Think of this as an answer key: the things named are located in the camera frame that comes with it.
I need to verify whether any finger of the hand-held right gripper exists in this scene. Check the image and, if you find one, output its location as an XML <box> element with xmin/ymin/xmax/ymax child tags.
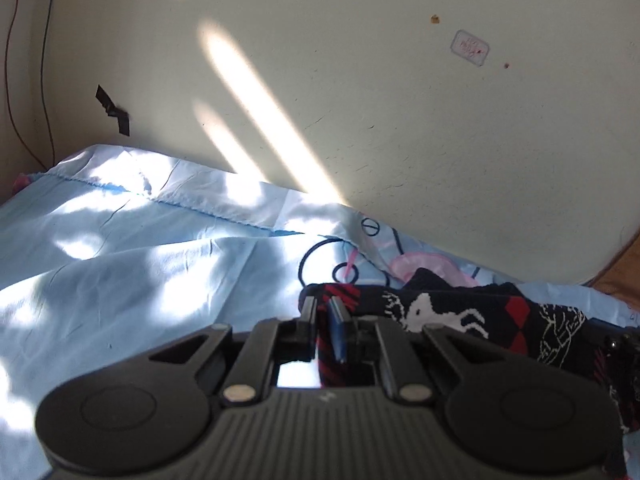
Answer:
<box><xmin>595</xmin><ymin>326</ymin><xmax>640</xmax><ymax>362</ymax></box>

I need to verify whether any black red patterned sweater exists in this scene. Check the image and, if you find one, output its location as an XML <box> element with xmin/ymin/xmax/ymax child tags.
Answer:
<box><xmin>299</xmin><ymin>267</ymin><xmax>640</xmax><ymax>480</ymax></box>

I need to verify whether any brown headboard cushion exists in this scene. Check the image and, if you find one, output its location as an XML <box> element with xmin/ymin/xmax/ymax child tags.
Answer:
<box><xmin>585</xmin><ymin>232</ymin><xmax>640</xmax><ymax>302</ymax></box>

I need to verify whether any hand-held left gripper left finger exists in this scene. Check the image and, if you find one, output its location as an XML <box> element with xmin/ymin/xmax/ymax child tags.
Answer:
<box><xmin>149</xmin><ymin>296</ymin><xmax>321</xmax><ymax>406</ymax></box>

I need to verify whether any small wall sticker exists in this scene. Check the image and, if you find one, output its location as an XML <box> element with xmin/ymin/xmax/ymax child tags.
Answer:
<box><xmin>449</xmin><ymin>30</ymin><xmax>491</xmax><ymax>67</ymax></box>

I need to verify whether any light blue printed bed sheet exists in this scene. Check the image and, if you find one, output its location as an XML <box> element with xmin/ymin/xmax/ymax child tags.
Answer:
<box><xmin>0</xmin><ymin>144</ymin><xmax>640</xmax><ymax>480</ymax></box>

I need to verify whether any black tape piece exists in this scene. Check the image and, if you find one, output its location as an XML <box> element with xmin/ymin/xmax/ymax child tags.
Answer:
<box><xmin>95</xmin><ymin>84</ymin><xmax>131</xmax><ymax>137</ymax></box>

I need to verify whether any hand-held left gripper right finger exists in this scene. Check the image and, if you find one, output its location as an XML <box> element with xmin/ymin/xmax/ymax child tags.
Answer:
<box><xmin>327</xmin><ymin>297</ymin><xmax>501</xmax><ymax>406</ymax></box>

